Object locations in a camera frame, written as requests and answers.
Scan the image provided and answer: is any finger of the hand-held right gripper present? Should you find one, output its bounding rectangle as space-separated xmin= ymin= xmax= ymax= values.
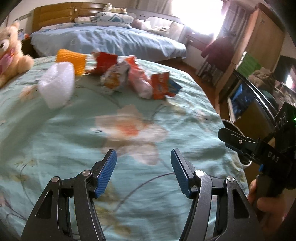
xmin=218 ymin=127 xmax=258 ymax=165

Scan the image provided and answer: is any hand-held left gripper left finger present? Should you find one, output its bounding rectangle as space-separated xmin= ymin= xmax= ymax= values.
xmin=22 ymin=149 xmax=117 ymax=241

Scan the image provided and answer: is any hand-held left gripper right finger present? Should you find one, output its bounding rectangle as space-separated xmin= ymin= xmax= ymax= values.
xmin=170 ymin=149 xmax=266 ymax=241

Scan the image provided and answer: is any round trash bin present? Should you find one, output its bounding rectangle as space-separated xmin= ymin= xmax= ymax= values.
xmin=222 ymin=119 xmax=251 ymax=167

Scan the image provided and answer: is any red snack wrapper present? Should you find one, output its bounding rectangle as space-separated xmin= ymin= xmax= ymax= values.
xmin=91 ymin=51 xmax=118 ymax=75

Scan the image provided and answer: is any orange foam fruit net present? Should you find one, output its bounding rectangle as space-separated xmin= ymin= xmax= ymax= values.
xmin=56 ymin=49 xmax=87 ymax=76

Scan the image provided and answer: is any person's right hand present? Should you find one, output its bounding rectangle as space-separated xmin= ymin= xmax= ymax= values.
xmin=247 ymin=178 xmax=288 ymax=234

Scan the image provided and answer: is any black glass cabinet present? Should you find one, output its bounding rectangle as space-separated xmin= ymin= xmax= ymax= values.
xmin=218 ymin=70 xmax=285 ymax=144

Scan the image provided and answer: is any green floral bedspread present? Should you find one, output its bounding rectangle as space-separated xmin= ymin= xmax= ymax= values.
xmin=0 ymin=56 xmax=249 ymax=241

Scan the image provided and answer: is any brown plush toy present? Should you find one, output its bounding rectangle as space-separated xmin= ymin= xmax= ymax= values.
xmin=251 ymin=71 xmax=278 ymax=91

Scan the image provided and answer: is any clothes stand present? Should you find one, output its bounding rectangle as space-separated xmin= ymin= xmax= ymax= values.
xmin=199 ymin=62 xmax=222 ymax=81

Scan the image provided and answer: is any green box stack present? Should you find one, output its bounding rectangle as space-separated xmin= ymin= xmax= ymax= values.
xmin=238 ymin=53 xmax=262 ymax=73

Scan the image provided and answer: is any black flat screen monitor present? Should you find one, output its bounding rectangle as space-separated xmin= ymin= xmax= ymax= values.
xmin=274 ymin=56 xmax=296 ymax=93

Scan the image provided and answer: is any dark red coat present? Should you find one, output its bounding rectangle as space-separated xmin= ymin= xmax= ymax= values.
xmin=201 ymin=37 xmax=236 ymax=72

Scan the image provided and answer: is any orange snack wrapper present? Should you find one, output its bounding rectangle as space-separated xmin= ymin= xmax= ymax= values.
xmin=151 ymin=72 xmax=170 ymax=100

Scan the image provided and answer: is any white crumpled snack packet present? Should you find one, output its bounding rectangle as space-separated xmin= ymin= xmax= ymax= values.
xmin=100 ymin=62 xmax=130 ymax=93

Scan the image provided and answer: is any red white packet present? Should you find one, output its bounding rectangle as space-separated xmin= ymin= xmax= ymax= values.
xmin=126 ymin=57 xmax=153 ymax=100

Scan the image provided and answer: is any white foam fruit net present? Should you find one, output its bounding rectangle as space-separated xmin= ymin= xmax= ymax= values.
xmin=38 ymin=62 xmax=75 ymax=109

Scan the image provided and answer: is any wooden wardrobe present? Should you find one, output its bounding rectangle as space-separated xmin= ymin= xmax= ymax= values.
xmin=231 ymin=2 xmax=285 ymax=72

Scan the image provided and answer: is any white window cabinet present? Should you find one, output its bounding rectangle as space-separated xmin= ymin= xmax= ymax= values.
xmin=185 ymin=31 xmax=208 ymax=47

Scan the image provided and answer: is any grey patterned curtain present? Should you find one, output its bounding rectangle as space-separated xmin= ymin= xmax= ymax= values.
xmin=221 ymin=0 xmax=245 ymax=40

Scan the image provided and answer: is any bed with blue sheet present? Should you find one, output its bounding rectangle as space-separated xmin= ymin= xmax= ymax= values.
xmin=30 ymin=25 xmax=187 ymax=63

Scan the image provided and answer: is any bright window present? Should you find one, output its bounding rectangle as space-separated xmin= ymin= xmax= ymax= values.
xmin=166 ymin=0 xmax=222 ymax=35

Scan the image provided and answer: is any wooden nightstand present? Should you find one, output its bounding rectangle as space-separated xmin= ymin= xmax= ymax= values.
xmin=22 ymin=38 xmax=38 ymax=58

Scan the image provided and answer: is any cream teddy bear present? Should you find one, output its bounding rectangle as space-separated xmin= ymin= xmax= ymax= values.
xmin=0 ymin=21 xmax=35 ymax=88

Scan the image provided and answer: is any pink plush toy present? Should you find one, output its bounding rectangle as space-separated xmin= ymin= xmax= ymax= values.
xmin=133 ymin=19 xmax=148 ymax=29

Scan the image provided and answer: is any blue white patterned pillow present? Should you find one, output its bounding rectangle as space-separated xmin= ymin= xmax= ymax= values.
xmin=90 ymin=11 xmax=134 ymax=28

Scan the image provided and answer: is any small white pillow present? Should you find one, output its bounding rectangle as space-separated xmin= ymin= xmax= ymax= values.
xmin=74 ymin=16 xmax=92 ymax=24

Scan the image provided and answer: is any grey bed guard rail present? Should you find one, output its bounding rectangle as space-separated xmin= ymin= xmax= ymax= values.
xmin=128 ymin=8 xmax=186 ymax=44

